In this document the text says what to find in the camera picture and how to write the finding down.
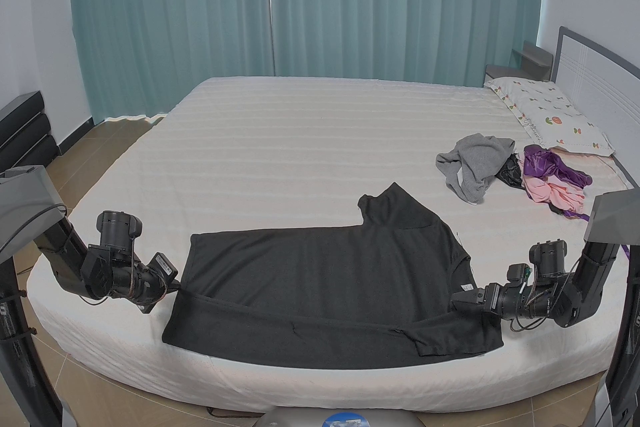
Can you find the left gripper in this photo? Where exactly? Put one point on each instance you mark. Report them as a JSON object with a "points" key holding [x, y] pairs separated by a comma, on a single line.
{"points": [[145, 290]]}

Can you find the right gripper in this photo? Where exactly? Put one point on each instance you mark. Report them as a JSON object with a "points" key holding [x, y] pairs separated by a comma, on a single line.
{"points": [[502, 302]]}

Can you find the black T-shirt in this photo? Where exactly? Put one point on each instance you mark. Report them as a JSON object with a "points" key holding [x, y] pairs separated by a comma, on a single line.
{"points": [[325, 275]]}

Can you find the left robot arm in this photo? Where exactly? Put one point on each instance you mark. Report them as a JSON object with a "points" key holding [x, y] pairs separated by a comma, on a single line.
{"points": [[67, 260]]}

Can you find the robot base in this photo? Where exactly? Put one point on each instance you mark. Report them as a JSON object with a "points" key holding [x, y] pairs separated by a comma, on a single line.
{"points": [[300, 420]]}

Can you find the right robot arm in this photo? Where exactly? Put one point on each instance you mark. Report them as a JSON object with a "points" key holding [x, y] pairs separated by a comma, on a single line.
{"points": [[587, 285]]}

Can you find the bed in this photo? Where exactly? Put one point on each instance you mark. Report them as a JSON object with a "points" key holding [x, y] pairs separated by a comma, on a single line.
{"points": [[300, 155]]}

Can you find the pink garment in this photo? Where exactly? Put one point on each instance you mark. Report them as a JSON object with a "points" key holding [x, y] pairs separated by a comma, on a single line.
{"points": [[550, 192]]}

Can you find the black garment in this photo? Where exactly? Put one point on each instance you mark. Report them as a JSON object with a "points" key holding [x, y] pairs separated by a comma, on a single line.
{"points": [[511, 172]]}

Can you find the grey garment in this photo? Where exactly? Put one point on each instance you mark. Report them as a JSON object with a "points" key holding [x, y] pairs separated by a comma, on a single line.
{"points": [[475, 160]]}

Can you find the purple garment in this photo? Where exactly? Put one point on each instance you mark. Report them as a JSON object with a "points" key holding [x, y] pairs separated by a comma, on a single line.
{"points": [[542, 162]]}

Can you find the white printed pillow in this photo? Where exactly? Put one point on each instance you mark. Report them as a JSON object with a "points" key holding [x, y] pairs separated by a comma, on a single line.
{"points": [[550, 114]]}

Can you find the dark grey chest of drawers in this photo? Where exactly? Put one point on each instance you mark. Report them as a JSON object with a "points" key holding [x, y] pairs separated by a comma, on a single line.
{"points": [[25, 135]]}

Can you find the grey bedside table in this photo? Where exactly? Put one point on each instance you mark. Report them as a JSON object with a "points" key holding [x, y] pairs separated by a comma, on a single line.
{"points": [[532, 59]]}

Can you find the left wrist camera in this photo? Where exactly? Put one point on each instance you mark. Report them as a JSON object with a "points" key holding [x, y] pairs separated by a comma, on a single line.
{"points": [[164, 269]]}

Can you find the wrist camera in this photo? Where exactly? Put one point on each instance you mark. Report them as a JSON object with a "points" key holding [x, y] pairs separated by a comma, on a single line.
{"points": [[517, 274], [164, 269]]}

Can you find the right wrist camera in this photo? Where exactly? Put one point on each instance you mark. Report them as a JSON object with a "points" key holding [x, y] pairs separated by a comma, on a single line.
{"points": [[517, 274]]}

